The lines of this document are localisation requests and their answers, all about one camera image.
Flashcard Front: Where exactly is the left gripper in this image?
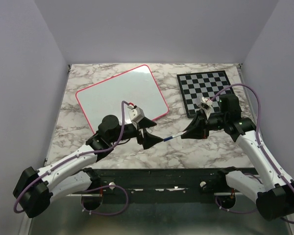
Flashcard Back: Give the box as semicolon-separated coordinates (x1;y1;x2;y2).
109;117;164;150

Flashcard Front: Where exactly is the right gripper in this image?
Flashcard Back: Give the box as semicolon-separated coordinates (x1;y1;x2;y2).
181;109;227;140

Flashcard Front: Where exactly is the blue whiteboard marker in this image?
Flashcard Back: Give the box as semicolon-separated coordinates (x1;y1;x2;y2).
163;131;185;142

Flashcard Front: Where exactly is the pink framed whiteboard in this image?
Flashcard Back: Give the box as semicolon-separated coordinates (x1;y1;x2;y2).
75;65;169;133

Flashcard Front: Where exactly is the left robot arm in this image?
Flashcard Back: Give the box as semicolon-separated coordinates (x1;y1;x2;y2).
13;114;163;218

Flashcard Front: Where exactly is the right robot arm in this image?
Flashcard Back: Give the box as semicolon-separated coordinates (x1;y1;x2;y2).
181;94;294;221

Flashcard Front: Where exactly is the black grey chessboard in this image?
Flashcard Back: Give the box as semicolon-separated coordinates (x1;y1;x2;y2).
177;70;230;118

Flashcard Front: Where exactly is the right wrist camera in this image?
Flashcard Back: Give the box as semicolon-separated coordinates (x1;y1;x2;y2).
196;97;213;119

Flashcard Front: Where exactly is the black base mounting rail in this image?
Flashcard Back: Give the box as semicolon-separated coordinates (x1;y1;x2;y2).
71;167;263;213

